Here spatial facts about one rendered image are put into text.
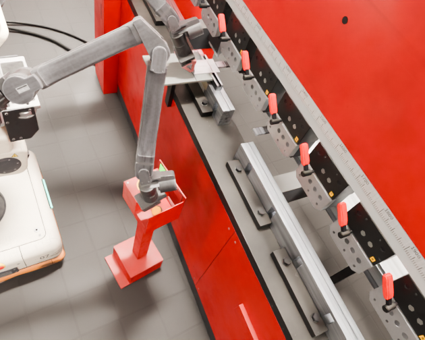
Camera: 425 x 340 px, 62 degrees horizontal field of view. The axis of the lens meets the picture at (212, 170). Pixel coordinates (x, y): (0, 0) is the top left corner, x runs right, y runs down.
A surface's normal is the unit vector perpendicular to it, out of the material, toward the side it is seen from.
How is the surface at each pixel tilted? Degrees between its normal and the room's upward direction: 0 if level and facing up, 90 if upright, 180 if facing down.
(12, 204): 0
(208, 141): 0
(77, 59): 60
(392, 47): 90
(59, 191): 0
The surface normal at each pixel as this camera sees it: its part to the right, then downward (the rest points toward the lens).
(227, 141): 0.25, -0.55
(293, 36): -0.89, 0.20
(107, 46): 0.16, 0.45
